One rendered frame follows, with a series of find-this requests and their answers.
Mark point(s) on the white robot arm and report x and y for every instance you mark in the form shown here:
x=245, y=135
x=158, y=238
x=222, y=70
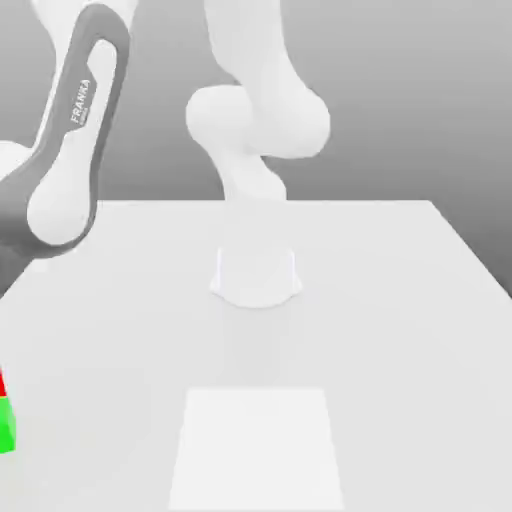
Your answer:
x=256, y=120

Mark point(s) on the small red cube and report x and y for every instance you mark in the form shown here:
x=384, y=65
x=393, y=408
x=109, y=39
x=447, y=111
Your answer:
x=1, y=386

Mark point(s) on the small green cube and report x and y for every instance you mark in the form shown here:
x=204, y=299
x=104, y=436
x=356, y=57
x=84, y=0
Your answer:
x=5, y=426

